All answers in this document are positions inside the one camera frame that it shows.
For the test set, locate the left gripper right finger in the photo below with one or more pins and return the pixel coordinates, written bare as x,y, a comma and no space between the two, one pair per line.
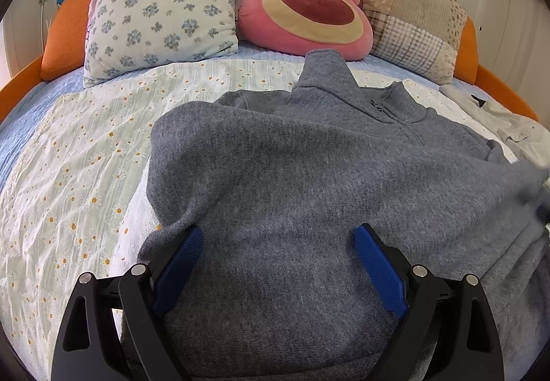
455,312

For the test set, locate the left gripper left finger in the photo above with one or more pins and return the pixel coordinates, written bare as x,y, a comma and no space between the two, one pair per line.
88,347

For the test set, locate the grey zip sweatshirt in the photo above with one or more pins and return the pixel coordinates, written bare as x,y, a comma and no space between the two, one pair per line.
278,180

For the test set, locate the white daisy embroidered cloth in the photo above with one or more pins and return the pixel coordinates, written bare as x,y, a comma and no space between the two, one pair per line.
74,200

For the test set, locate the beige hoodie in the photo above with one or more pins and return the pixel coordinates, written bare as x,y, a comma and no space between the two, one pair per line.
524,136

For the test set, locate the blue quilted bed sheet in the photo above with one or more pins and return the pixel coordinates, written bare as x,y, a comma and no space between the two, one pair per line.
20,124

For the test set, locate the beige patchwork pillow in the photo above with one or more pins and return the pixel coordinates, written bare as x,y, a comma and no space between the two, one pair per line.
422,36

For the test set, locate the white blue floral pillow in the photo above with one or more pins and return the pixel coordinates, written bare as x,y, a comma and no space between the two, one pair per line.
129,35

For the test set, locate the pink bear face cushion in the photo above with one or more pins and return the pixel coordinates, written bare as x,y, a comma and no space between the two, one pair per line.
299,26

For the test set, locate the orange sofa bed frame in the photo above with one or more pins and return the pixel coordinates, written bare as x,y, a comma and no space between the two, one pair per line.
65,52

